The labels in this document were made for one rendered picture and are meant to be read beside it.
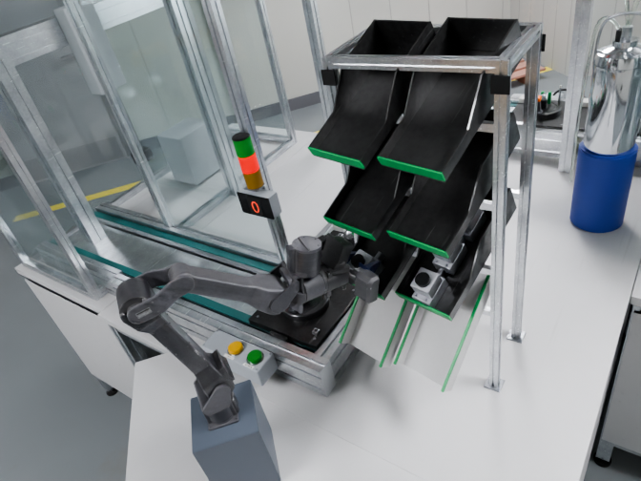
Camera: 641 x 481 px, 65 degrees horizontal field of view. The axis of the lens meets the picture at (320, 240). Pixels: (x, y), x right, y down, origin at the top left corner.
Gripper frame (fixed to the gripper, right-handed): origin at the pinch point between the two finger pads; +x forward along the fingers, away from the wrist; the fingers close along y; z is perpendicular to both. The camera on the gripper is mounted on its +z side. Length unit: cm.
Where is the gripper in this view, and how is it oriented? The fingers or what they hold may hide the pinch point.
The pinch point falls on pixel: (360, 262)
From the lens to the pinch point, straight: 108.9
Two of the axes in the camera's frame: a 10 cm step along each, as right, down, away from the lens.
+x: 7.7, -2.9, 5.6
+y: -6.3, -4.1, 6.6
